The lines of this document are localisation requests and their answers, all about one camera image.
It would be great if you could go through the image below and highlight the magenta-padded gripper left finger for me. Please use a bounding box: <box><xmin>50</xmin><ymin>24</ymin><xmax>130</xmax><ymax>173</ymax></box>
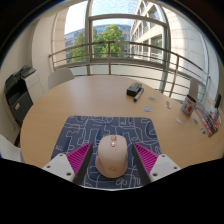
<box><xmin>42</xmin><ymin>142</ymin><xmax>95</xmax><ymax>186</ymax></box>

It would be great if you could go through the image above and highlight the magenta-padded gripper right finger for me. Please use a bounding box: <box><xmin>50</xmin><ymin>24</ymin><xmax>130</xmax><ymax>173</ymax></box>
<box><xmin>131</xmin><ymin>142</ymin><xmax>183</xmax><ymax>186</ymax></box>

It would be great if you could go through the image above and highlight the beige computer mouse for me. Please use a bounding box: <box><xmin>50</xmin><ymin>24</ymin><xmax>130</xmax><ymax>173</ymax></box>
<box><xmin>94</xmin><ymin>134</ymin><xmax>129</xmax><ymax>179</ymax></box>

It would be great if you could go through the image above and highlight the dark blue patterned mouse pad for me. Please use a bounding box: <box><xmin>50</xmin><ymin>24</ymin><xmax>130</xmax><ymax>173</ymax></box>
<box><xmin>50</xmin><ymin>115</ymin><xmax>163</xmax><ymax>190</ymax></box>

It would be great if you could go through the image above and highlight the red magazine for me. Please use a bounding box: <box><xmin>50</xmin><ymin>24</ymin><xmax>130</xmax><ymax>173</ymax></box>
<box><xmin>194</xmin><ymin>106</ymin><xmax>220</xmax><ymax>138</ymax></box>

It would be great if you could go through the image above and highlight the blue marker pen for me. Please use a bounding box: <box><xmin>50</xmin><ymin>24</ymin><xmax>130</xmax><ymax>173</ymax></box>
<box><xmin>133</xmin><ymin>87</ymin><xmax>145</xmax><ymax>103</ymax></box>

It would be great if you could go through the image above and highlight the black and white office printer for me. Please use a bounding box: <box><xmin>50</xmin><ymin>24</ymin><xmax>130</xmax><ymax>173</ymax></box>
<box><xmin>4</xmin><ymin>65</ymin><xmax>45</xmax><ymax>126</ymax></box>

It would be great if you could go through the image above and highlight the black whiteboard eraser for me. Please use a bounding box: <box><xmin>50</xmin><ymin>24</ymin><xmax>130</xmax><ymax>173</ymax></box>
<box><xmin>126</xmin><ymin>82</ymin><xmax>143</xmax><ymax>98</ymax></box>

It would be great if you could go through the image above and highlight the black bottle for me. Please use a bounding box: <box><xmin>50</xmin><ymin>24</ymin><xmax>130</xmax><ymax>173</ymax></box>
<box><xmin>213</xmin><ymin>93</ymin><xmax>222</xmax><ymax>109</ymax></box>

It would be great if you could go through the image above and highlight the metal balcony railing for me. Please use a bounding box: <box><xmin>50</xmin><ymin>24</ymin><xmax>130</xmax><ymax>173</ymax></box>
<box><xmin>48</xmin><ymin>40</ymin><xmax>211</xmax><ymax>101</ymax></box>

